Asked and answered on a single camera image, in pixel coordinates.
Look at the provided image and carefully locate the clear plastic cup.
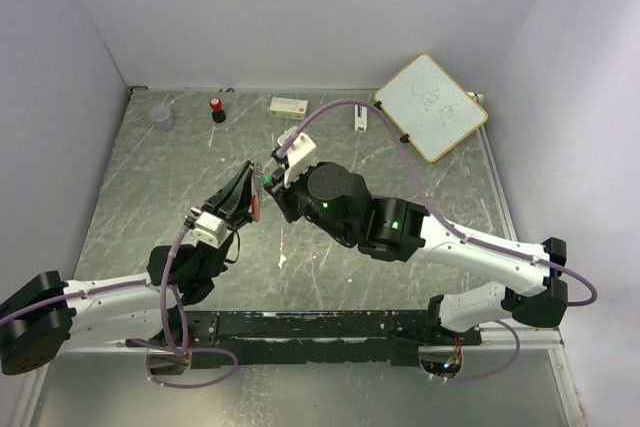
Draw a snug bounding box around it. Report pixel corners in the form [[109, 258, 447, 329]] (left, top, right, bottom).
[[149, 105, 174, 132]]

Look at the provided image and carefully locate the white stapler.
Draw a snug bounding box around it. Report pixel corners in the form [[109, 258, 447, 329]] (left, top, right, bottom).
[[354, 105, 368, 132]]

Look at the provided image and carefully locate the aluminium extrusion rail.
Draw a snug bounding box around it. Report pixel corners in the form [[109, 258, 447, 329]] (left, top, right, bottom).
[[477, 318, 565, 350]]

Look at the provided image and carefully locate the white green staple box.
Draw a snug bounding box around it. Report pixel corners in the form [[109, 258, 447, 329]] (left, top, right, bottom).
[[269, 97, 308, 120]]

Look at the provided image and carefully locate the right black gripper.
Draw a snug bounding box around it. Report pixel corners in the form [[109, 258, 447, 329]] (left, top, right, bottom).
[[265, 159, 354, 245]]

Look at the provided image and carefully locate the red black stamp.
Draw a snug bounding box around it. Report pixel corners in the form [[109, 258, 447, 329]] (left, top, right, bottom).
[[209, 97, 226, 124]]

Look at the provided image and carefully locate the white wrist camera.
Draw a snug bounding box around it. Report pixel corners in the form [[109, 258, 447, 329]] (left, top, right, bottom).
[[185, 209, 231, 248], [276, 133, 317, 188]]

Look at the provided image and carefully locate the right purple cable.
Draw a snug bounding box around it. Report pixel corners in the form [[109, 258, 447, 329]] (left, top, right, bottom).
[[277, 100, 599, 384]]

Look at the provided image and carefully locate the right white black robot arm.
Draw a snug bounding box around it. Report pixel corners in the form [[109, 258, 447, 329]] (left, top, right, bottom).
[[264, 162, 568, 345]]

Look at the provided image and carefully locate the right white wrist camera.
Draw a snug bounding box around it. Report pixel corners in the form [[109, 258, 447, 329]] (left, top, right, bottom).
[[276, 133, 317, 188]]

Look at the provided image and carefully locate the red handled metal keyring holder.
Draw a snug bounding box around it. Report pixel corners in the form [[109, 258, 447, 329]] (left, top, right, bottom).
[[250, 163, 265, 223]]

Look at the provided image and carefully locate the purple cable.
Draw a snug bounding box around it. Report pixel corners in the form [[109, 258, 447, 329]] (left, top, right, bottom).
[[0, 226, 240, 389], [277, 100, 599, 384]]

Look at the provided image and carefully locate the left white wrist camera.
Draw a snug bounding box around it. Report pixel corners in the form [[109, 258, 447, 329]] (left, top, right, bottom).
[[185, 209, 231, 248]]

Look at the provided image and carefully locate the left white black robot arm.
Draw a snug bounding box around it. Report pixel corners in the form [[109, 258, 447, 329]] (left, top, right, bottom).
[[1, 161, 261, 376]]

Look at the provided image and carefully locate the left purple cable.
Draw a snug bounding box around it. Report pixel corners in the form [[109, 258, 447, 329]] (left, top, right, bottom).
[[0, 226, 240, 389]]

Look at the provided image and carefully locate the yellow framed whiteboard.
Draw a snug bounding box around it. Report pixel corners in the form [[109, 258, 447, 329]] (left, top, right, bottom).
[[374, 53, 488, 163]]

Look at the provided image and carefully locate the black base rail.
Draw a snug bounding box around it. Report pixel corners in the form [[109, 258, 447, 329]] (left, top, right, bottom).
[[124, 309, 484, 371]]

